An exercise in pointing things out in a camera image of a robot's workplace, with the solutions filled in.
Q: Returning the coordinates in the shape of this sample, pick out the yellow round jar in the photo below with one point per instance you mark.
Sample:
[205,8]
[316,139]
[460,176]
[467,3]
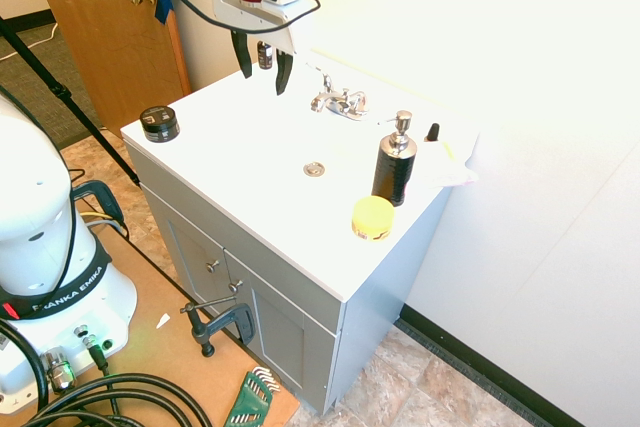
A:
[372,219]

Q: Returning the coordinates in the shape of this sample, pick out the black metal C-clamp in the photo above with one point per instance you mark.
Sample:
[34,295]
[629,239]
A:
[220,324]

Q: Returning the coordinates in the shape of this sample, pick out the black round jar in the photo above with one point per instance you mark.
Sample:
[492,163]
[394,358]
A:
[160,123]

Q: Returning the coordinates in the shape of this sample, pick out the black soap dispenser chrome pump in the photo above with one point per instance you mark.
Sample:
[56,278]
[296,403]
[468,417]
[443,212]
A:
[395,162]

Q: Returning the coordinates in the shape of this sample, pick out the white Franka Panda arm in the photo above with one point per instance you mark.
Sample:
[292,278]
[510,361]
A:
[45,247]

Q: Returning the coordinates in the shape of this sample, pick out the black tripod leg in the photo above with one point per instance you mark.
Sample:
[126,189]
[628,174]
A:
[65,97]

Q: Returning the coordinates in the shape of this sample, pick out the green hex key set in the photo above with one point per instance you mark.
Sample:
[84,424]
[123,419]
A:
[250,397]

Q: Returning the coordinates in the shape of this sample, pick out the chrome sink faucet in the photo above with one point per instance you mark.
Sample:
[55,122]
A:
[327,99]

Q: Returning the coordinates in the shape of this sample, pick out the black dropper cap bottle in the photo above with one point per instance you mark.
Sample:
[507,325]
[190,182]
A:
[432,132]

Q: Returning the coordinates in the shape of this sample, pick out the brown wooden door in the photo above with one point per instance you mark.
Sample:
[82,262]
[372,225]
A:
[115,32]

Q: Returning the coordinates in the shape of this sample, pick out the chrome cabinet knob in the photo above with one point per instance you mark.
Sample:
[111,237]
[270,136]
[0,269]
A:
[235,286]
[214,265]

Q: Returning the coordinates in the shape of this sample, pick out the white sink countertop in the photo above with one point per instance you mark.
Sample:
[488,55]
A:
[280,167]

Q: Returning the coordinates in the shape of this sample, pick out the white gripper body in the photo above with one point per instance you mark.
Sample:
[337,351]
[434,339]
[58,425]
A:
[252,9]

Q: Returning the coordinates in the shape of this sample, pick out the small dark bottle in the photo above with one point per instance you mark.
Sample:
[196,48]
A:
[265,56]

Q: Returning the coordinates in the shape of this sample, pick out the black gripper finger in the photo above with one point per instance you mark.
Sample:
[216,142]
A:
[284,72]
[243,54]

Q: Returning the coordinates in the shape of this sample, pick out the chrome sink drain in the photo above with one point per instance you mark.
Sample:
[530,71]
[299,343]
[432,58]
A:
[314,168]

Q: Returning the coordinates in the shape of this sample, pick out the white folded cloth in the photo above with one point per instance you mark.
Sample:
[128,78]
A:
[445,167]

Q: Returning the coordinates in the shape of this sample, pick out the grey vanity cabinet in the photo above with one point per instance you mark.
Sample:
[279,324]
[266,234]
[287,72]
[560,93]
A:
[260,287]

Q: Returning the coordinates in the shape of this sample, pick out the brown wooden base board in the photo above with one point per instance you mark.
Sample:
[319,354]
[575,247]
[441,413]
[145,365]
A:
[170,327]

